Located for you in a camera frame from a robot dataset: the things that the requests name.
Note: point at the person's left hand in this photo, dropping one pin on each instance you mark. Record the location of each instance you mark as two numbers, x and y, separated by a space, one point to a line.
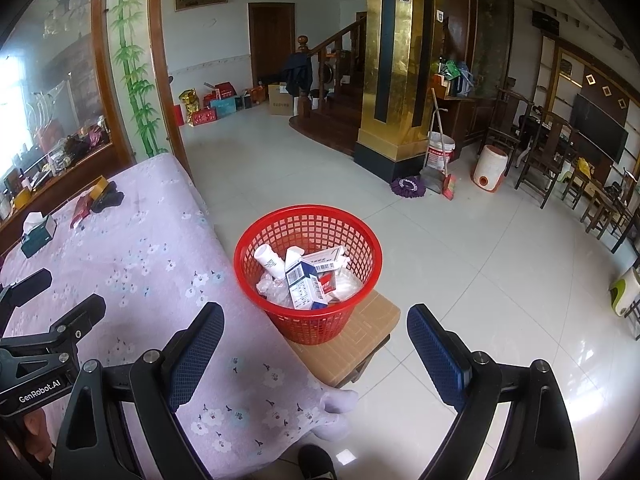
37 435

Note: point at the person's black shoe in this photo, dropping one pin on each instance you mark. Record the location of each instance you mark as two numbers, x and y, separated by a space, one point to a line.
315 465

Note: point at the wooden staircase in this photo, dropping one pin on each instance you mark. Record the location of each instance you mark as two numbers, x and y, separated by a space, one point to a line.
335 120

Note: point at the bamboo painted wall panel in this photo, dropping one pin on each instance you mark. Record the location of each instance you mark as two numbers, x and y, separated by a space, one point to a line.
132 60

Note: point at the dark red packet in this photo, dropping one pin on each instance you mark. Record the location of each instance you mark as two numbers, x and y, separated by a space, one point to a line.
81 210

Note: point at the dark wooden chair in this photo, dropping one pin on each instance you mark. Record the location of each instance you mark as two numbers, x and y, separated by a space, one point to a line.
542 160
505 125
607 205

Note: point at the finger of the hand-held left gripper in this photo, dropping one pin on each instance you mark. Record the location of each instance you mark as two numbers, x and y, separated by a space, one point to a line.
30 285
80 317

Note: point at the golden pillar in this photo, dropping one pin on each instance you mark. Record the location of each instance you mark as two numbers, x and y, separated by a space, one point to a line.
395 60

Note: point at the yellow brown tape roll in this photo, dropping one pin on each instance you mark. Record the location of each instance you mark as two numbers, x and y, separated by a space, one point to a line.
97 187

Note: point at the white bucket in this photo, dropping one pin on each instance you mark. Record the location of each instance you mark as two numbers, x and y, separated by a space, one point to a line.
442 152

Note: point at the black gloves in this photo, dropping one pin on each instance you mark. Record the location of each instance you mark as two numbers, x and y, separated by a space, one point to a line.
107 200

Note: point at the red white wet wipes packet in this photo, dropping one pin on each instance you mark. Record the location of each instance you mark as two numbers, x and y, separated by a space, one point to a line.
327 284

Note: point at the dark jacket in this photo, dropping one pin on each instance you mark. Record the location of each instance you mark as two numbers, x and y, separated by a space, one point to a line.
296 74

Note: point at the cardboard box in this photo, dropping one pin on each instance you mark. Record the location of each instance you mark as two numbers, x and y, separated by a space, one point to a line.
281 100

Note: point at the purple floral tablecloth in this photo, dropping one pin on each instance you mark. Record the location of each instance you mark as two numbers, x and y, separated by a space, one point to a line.
150 240

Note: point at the brown wooden door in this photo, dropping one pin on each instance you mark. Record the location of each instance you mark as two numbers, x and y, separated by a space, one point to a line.
270 45

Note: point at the wooden stool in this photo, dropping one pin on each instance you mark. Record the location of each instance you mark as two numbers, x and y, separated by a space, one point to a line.
360 330

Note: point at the white spray bottle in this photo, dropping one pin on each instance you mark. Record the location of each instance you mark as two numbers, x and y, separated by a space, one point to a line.
267 260

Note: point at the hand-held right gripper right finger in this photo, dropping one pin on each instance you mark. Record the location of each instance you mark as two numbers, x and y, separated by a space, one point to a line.
435 360

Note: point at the black television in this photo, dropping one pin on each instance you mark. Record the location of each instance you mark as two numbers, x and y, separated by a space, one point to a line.
597 127

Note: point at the teal tissue box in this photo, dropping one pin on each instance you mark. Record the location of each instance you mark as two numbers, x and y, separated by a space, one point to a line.
37 237

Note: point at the red plastic basket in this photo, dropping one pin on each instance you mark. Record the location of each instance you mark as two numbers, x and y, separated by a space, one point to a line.
310 330

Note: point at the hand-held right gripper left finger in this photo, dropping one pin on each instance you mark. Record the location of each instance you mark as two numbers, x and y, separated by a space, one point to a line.
195 355

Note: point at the white orange barrel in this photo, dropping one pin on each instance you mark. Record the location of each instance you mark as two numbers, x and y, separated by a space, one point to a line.
490 167

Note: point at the blue white carton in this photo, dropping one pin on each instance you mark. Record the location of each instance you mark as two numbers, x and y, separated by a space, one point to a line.
305 285

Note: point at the wooden sideboard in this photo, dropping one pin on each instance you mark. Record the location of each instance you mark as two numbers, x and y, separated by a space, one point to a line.
65 182

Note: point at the dark wooden cabinet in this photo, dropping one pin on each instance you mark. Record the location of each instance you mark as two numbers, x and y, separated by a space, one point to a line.
465 115

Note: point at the broom with dustpan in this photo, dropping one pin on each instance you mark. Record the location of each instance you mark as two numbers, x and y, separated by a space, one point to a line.
446 187

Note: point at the white green plastic container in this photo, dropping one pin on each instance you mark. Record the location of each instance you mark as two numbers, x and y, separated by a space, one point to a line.
625 292

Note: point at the pinkish plastic bag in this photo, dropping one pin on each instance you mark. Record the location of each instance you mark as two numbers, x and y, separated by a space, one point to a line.
347 285

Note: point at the large wall mirror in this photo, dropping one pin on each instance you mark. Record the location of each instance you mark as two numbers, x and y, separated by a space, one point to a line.
50 60

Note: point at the row of gift boxes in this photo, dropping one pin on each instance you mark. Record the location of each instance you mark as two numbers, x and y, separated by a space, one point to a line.
215 107

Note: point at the clear plastic bag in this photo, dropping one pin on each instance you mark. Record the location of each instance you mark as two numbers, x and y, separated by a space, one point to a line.
272 290

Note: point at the white blue medicine box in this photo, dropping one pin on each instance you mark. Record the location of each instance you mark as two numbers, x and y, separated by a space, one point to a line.
325 259

